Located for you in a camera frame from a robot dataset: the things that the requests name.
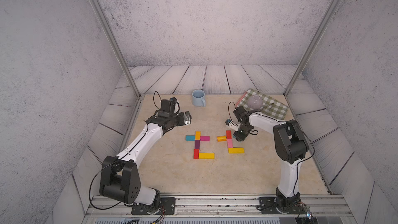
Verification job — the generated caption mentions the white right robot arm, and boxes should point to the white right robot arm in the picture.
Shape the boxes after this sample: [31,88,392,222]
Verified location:
[234,106,309,213]

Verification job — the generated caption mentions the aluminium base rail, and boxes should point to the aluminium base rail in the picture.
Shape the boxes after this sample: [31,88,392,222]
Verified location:
[83,194,357,224]

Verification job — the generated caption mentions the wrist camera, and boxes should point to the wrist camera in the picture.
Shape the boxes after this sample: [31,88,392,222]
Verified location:
[226,119,239,131]
[160,97,180,115]

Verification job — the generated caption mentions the light blue mug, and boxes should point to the light blue mug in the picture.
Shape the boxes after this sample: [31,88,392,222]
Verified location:
[192,89,206,107]

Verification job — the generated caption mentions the light pink block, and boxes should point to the light pink block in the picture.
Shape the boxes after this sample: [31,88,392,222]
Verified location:
[227,139,234,148]

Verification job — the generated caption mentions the pink plastic tray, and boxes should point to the pink plastic tray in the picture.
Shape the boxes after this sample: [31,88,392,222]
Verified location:
[235,91,247,106]

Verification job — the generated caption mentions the metal serving tongs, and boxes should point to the metal serving tongs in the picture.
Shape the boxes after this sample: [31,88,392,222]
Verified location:
[260,103,275,112]

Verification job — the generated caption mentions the purple block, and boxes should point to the purple block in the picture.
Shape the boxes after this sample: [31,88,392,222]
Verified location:
[194,140,200,149]

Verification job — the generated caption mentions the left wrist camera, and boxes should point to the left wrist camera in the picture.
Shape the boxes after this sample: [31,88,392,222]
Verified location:
[160,97,180,115]

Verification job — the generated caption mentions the orange cylinder block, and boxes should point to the orange cylinder block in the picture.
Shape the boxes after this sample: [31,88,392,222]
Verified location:
[217,136,228,142]

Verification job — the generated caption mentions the green white checkered cloth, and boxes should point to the green white checkered cloth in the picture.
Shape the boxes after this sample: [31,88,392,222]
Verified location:
[236,88,289,120]

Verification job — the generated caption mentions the magenta block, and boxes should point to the magenta block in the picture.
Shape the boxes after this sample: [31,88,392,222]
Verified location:
[200,136,210,142]

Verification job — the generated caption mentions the left aluminium frame post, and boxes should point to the left aluminium frame post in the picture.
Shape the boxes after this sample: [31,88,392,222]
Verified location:
[89,0,141,98]

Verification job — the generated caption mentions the long yellow block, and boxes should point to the long yellow block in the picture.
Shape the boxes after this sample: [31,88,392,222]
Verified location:
[228,147,245,154]
[199,152,215,159]

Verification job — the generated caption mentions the teal block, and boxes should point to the teal block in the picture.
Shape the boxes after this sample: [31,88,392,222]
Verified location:
[186,135,196,141]

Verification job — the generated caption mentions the red block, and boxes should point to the red block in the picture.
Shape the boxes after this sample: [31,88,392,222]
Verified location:
[193,149,200,159]
[226,130,232,140]

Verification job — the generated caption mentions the right aluminium frame post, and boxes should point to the right aluminium frame post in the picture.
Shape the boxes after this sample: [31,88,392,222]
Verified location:
[283,0,342,97]

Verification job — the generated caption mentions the pink upside-down bowl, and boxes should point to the pink upside-down bowl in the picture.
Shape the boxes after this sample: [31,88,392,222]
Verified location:
[247,95,263,111]

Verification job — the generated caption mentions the aluminium frame post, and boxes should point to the aluminium frame post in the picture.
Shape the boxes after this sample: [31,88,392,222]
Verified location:
[283,0,342,97]
[89,0,141,98]

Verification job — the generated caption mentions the orange-yellow square block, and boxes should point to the orange-yellow square block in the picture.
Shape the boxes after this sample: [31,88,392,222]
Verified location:
[195,131,201,141]

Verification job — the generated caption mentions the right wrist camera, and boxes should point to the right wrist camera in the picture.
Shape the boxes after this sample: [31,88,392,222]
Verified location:
[226,119,239,131]

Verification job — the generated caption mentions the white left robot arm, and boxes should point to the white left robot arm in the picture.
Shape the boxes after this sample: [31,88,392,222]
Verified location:
[89,111,192,211]

